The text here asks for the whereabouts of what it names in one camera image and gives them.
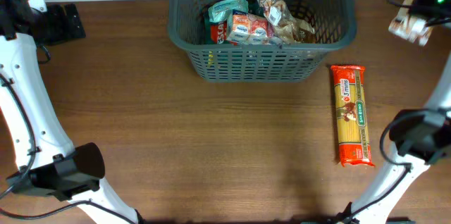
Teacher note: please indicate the dried mushroom bag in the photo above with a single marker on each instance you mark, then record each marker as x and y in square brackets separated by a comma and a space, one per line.
[289, 29]

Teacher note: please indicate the Kleenex tissue multipack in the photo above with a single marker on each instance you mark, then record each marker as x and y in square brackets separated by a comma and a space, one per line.
[247, 28]

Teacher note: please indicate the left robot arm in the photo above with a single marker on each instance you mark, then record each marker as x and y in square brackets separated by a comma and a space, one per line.
[49, 165]

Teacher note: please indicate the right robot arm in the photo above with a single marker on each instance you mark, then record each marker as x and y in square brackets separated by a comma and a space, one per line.
[420, 138]

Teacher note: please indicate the San Remo spaghetti pack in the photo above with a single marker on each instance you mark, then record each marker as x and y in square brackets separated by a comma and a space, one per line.
[351, 116]

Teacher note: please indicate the beige rice bag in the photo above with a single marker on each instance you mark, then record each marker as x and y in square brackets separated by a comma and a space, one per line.
[407, 26]

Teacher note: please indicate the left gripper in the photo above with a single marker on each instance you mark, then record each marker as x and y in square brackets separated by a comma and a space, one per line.
[64, 30]

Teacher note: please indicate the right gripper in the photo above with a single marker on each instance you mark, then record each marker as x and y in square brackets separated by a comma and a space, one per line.
[420, 6]

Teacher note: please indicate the teal wet wipes pack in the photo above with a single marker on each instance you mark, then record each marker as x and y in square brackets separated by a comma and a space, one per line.
[220, 10]

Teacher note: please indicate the green Nescafe coffee bag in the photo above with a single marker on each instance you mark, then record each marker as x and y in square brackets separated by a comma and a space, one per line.
[217, 31]

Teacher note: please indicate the grey plastic basket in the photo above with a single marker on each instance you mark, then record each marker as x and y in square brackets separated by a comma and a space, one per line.
[334, 27]

